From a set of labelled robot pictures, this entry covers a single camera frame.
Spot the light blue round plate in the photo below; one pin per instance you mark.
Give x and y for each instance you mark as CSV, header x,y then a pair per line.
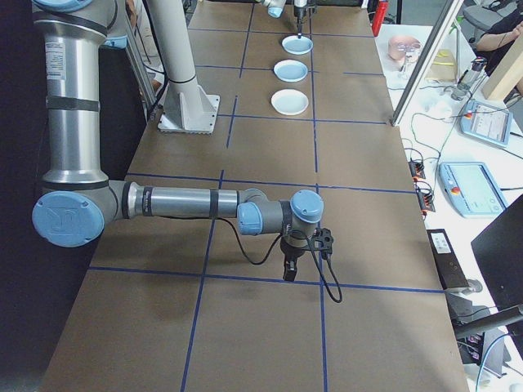
x,y
290,70
297,45

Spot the white round plate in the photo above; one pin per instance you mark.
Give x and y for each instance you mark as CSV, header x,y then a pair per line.
x,y
289,102

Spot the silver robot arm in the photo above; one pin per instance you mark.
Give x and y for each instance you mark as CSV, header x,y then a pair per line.
x,y
73,122
275,11

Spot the red bottle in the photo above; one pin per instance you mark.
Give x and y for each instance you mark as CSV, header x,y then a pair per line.
x,y
381,16

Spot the pink head model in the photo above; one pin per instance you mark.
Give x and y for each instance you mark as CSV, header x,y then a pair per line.
x,y
400,47

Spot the clear glass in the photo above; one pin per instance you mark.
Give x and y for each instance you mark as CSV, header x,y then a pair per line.
x,y
405,67

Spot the black orange connector block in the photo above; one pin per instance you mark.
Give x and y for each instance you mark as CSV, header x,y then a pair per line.
x,y
426,201
417,169

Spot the cardboard box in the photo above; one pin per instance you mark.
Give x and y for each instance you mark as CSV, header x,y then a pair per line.
x,y
439,72

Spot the black box with white label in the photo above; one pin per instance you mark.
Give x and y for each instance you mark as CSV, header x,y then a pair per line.
x,y
447,261

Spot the person in white shirt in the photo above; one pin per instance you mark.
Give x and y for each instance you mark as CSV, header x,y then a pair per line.
x,y
149,57

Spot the white crumpled tissue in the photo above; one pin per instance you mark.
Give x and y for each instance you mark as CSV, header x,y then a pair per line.
x,y
439,109

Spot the white desk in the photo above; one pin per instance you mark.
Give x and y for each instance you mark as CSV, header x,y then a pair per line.
x,y
433,141

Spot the grey office chair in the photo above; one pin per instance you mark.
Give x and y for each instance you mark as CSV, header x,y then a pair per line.
x,y
478,14

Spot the glass jar device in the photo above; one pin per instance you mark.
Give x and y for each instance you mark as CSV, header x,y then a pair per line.
x,y
474,75

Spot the silver clamp knob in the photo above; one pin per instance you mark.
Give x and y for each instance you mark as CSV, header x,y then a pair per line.
x,y
474,286

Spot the grey blue teach pendant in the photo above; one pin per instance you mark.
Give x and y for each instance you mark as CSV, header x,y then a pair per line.
x,y
470,188
488,124

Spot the person in black shirt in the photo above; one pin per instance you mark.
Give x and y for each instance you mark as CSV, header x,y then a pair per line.
x,y
502,41

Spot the black monitor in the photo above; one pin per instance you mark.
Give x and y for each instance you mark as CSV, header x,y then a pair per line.
x,y
506,253

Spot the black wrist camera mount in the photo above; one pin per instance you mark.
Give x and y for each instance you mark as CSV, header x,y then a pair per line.
x,y
324,241
312,10

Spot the aluminium corner post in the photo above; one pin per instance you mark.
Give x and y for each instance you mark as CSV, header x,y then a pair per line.
x,y
427,53

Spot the aluminium frame bar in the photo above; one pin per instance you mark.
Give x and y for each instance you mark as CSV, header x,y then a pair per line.
x,y
141,77

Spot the black frame cover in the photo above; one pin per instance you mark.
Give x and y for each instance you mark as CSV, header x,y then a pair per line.
x,y
16,286

